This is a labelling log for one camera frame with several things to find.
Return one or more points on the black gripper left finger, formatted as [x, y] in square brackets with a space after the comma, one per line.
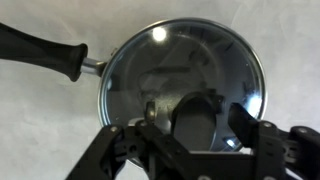
[150, 112]

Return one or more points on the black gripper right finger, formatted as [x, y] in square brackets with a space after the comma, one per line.
[242, 124]

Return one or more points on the glass pot lid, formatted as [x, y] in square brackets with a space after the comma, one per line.
[193, 69]

